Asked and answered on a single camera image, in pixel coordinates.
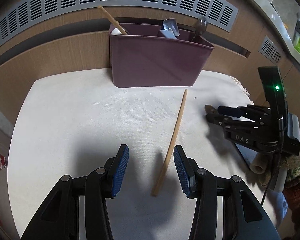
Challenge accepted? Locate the wooden cabinet front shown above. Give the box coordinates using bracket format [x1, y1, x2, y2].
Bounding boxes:
[0, 0, 300, 140]

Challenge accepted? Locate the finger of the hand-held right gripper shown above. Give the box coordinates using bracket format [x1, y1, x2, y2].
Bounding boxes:
[205, 112, 258, 130]
[218, 105, 272, 122]

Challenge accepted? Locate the speckled kitchen counter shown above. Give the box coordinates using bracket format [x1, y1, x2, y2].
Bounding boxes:
[225, 0, 300, 64]

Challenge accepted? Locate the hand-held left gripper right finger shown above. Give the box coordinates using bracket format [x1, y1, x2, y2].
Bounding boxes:
[173, 145, 282, 240]

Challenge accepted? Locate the square metal spoon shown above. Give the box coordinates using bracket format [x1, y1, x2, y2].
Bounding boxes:
[162, 19, 180, 37]

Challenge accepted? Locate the person's right hand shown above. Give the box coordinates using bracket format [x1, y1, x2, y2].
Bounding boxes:
[250, 146, 300, 190]

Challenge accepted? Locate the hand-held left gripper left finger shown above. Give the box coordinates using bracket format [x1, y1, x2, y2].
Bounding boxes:
[20, 144, 129, 240]

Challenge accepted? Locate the blue plastic spoon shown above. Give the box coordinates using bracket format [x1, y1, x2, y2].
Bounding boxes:
[159, 29, 177, 40]

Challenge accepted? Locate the cream tablecloth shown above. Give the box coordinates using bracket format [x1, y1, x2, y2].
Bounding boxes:
[6, 70, 278, 240]

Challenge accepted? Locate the purple plastic utensil container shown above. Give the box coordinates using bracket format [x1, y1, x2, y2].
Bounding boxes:
[109, 23, 214, 88]

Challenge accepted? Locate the wooden chopstick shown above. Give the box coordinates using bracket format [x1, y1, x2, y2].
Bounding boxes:
[97, 6, 128, 36]
[151, 89, 188, 197]

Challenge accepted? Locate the small grey vent grille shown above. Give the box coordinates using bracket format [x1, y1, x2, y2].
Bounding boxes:
[259, 36, 283, 65]

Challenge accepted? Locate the black cable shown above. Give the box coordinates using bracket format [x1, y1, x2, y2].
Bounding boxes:
[261, 152, 284, 205]

